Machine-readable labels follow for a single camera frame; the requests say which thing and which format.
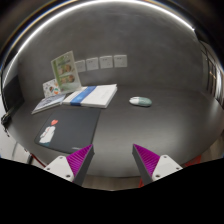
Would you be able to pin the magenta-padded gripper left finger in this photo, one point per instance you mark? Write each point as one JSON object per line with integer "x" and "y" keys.
{"x": 60, "y": 166}

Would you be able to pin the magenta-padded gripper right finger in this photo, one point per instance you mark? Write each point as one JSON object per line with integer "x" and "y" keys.
{"x": 165, "y": 166}

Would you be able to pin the green and white computer mouse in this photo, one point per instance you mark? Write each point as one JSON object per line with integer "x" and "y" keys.
{"x": 141, "y": 101}

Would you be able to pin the dark mouse pad cartoon print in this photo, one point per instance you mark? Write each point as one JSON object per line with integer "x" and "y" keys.
{"x": 71, "y": 128}

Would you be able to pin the thin grey-blue booklet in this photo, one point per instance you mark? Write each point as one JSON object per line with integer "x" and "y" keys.
{"x": 48, "y": 103}

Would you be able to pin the small white patterned card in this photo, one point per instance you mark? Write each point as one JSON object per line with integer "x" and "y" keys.
{"x": 50, "y": 88}

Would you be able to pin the thick white book blue stripe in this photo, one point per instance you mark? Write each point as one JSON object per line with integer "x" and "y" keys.
{"x": 95, "y": 95}

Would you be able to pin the dark flat monitor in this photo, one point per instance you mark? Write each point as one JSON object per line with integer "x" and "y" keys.
{"x": 12, "y": 91}

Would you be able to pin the green standing menu card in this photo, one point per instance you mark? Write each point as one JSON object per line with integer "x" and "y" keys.
{"x": 66, "y": 71}

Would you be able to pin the white ceiling light strip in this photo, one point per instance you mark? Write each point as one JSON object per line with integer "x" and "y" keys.
{"x": 83, "y": 5}

